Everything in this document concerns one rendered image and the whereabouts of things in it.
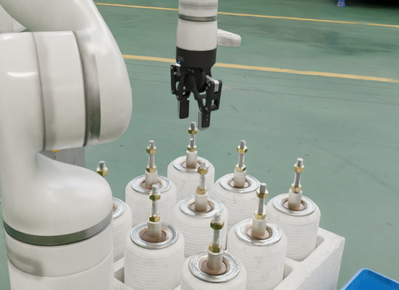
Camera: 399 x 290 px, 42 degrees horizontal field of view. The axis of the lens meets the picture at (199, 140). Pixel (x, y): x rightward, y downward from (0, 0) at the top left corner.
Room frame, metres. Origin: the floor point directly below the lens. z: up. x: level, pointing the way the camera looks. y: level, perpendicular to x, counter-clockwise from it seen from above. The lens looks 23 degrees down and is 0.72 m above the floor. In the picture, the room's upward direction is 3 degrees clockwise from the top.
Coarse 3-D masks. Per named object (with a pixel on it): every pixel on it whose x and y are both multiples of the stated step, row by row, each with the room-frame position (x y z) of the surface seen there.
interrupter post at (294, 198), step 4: (292, 192) 0.80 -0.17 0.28; (300, 192) 0.80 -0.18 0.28; (292, 196) 0.80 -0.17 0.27; (296, 196) 0.80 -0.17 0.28; (300, 196) 0.80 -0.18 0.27; (288, 200) 0.81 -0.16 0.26; (292, 200) 0.80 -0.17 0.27; (296, 200) 0.80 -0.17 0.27; (300, 200) 0.80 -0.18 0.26; (288, 204) 0.81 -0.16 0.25; (292, 204) 0.80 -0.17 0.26; (296, 204) 0.80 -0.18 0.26; (292, 208) 0.80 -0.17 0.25; (296, 208) 0.80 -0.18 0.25
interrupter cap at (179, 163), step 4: (184, 156) 0.98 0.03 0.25; (176, 160) 0.96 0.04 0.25; (180, 160) 0.96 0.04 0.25; (184, 160) 0.97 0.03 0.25; (200, 160) 0.97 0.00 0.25; (176, 164) 0.95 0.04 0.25; (180, 164) 0.95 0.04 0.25; (184, 164) 0.95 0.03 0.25; (208, 164) 0.95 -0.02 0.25; (176, 168) 0.93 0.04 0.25; (180, 168) 0.93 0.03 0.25; (184, 168) 0.93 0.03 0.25; (188, 168) 0.93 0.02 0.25; (192, 168) 0.94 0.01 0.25; (196, 168) 0.93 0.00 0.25; (208, 168) 0.94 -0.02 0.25; (184, 172) 0.92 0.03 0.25; (188, 172) 0.92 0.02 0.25; (192, 172) 0.92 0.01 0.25; (196, 172) 0.92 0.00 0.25
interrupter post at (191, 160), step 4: (188, 152) 0.95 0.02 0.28; (196, 152) 0.95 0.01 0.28; (188, 156) 0.94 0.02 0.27; (192, 156) 0.94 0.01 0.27; (196, 156) 0.95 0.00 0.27; (188, 160) 0.94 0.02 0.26; (192, 160) 0.94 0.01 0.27; (196, 160) 0.95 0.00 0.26; (188, 164) 0.94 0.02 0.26; (192, 164) 0.94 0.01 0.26; (196, 164) 0.95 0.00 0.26
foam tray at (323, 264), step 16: (320, 240) 0.83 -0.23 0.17; (336, 240) 0.81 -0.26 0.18; (320, 256) 0.76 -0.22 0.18; (336, 256) 0.80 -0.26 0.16; (288, 272) 0.73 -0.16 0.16; (304, 272) 0.71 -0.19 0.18; (320, 272) 0.74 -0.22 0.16; (336, 272) 0.81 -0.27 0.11; (128, 288) 0.65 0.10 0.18; (176, 288) 0.66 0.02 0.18; (288, 288) 0.67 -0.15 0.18; (304, 288) 0.70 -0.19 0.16; (320, 288) 0.76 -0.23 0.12
